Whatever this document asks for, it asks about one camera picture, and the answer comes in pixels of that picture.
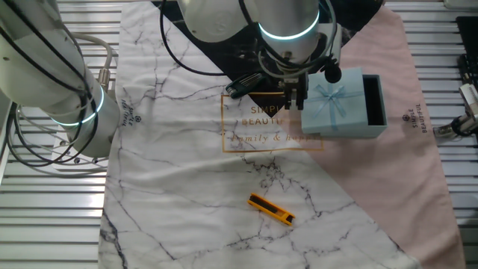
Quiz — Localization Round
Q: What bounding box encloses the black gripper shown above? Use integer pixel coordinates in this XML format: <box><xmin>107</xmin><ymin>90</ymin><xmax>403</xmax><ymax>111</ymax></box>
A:
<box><xmin>282</xmin><ymin>69</ymin><xmax>310</xmax><ymax>111</ymax></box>

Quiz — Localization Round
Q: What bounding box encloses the light blue ribboned casing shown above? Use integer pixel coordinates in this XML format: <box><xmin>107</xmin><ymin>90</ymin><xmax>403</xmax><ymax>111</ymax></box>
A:
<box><xmin>300</xmin><ymin>67</ymin><xmax>369</xmax><ymax>135</ymax></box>

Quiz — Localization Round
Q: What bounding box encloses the light blue gift box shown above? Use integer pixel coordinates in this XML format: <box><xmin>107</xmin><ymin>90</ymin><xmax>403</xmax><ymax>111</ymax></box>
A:
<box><xmin>361</xmin><ymin>73</ymin><xmax>388</xmax><ymax>139</ymax></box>

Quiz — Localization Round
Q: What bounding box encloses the yellow folding tool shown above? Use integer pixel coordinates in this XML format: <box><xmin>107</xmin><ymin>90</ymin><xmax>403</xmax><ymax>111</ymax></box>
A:
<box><xmin>246</xmin><ymin>192</ymin><xmax>296</xmax><ymax>226</ymax></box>

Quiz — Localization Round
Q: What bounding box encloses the marble pink black tablecloth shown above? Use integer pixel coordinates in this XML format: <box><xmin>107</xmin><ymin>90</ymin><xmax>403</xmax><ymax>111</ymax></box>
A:
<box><xmin>97</xmin><ymin>0</ymin><xmax>466</xmax><ymax>269</ymax></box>

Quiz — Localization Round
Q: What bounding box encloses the thin grey gripper cable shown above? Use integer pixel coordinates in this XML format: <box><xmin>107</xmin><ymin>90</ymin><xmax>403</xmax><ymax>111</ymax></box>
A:
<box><xmin>257</xmin><ymin>48</ymin><xmax>332</xmax><ymax>80</ymax></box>

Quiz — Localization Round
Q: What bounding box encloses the thick grey cable metal connector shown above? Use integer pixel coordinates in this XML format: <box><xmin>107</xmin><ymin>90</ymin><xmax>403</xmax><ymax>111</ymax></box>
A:
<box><xmin>70</xmin><ymin>31</ymin><xmax>115</xmax><ymax>93</ymax></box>

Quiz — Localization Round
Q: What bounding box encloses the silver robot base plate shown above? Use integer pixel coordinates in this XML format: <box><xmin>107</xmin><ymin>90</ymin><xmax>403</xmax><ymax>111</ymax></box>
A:
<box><xmin>50</xmin><ymin>126</ymin><xmax>111</xmax><ymax>171</ymax></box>

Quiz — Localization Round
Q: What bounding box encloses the black base cable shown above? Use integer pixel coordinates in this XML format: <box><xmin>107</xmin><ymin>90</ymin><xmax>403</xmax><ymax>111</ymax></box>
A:
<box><xmin>0</xmin><ymin>22</ymin><xmax>102</xmax><ymax>169</ymax></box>

